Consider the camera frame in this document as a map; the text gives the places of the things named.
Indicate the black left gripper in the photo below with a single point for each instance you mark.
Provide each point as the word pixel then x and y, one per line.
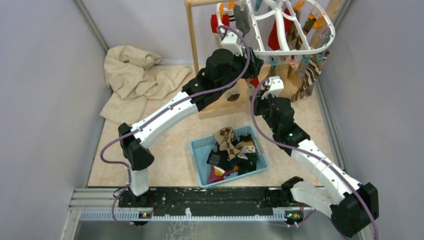
pixel 254 66

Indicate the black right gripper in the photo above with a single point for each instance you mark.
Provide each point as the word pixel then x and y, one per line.
pixel 258 101

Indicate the grey red reindeer sock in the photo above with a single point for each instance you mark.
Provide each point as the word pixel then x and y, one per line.
pixel 252 83

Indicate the brown green argyle sock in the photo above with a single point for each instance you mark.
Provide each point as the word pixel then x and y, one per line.
pixel 227 141

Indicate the black blue white sock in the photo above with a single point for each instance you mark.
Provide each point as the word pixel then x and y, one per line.
pixel 219 158

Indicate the light blue plastic basket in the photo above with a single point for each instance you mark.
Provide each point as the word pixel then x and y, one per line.
pixel 200 149

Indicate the maroon pink sock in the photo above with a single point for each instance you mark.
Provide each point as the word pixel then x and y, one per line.
pixel 217 174

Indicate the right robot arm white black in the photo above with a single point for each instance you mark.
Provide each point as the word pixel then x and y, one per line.
pixel 350 204

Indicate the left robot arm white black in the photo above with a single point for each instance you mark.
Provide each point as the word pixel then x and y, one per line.
pixel 222 71

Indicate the white plastic sock hanger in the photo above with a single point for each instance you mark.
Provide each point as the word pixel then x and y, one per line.
pixel 311 32

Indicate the pink hanger clip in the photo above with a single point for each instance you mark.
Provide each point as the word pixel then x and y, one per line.
pixel 292 61

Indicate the brown tan striped sock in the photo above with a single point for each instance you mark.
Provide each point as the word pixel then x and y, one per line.
pixel 272 70

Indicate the red and cream sock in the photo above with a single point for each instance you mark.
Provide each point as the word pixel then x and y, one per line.
pixel 273 42

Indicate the cream brown patch sock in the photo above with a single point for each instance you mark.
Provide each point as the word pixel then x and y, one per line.
pixel 232 93

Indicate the grey ankle sock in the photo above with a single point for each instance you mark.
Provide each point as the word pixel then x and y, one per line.
pixel 241 16

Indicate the brown white striped sock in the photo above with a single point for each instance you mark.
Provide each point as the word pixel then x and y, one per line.
pixel 311 75

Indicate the beige crumpled cloth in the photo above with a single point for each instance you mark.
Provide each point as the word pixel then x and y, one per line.
pixel 135 77

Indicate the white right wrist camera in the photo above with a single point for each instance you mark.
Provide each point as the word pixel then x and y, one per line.
pixel 273 86

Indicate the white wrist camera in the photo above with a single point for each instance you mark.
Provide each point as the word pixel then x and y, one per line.
pixel 273 86
pixel 230 41

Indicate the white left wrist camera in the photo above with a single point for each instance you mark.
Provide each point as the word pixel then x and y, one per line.
pixel 230 41

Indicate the wooden hanger stand frame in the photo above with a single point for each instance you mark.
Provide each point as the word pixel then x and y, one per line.
pixel 293 77

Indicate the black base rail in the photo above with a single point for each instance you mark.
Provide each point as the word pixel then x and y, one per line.
pixel 190 204

